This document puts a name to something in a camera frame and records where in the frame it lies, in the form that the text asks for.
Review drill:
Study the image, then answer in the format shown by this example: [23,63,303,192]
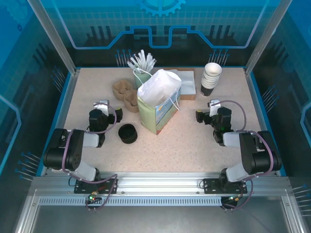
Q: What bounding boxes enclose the black plastic cup lid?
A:
[118,123,137,139]

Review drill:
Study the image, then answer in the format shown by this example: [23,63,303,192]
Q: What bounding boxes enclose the brown pulp cup carrier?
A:
[111,79,139,111]

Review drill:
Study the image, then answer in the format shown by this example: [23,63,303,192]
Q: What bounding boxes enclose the green paper takeout bag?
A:
[137,68,183,135]

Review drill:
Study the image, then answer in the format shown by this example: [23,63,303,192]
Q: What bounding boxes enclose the white paper napkin stack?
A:
[170,69,196,95]

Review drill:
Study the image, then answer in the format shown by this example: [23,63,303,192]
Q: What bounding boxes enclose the blue table edge strip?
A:
[243,69,288,177]
[35,69,81,177]

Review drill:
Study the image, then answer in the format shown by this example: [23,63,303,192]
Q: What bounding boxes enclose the mint green straw holder cup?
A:
[133,67,154,89]

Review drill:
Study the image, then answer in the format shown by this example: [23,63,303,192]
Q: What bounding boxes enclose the wrapped white utensils bundle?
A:
[127,62,141,73]

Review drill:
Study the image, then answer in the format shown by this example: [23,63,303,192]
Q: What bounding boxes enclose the small LED connector board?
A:
[222,194,243,203]
[87,191,103,204]

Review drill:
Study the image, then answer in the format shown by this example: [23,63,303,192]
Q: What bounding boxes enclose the grey metal sheet panel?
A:
[29,205,292,233]

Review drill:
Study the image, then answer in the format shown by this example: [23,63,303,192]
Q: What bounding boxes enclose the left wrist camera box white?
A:
[93,99,110,117]

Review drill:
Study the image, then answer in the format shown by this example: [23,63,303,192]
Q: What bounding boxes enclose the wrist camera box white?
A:
[207,98,221,117]
[93,99,110,117]

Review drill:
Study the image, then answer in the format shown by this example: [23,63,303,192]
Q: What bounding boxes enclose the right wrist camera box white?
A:
[207,98,221,117]

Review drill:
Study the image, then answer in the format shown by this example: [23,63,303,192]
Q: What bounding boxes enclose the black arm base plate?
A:
[203,178,248,194]
[74,178,119,194]

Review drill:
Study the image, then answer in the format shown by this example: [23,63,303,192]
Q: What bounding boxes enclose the aluminium mounting rail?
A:
[31,171,291,197]

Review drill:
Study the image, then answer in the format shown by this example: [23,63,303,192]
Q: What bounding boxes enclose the grey slotted cable duct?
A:
[38,197,223,206]

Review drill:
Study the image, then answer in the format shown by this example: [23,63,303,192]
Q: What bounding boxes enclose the aluminium frame post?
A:
[26,0,81,75]
[243,0,292,75]

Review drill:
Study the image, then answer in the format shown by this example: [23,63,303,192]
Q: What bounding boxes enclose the aluminium lower frame bar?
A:
[280,189,311,233]
[13,189,41,233]

